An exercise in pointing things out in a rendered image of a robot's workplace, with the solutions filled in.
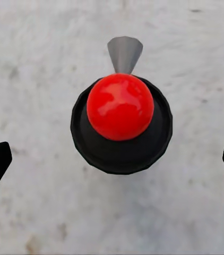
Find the insectifuge atomizer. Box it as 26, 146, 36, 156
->
70, 36, 173, 175

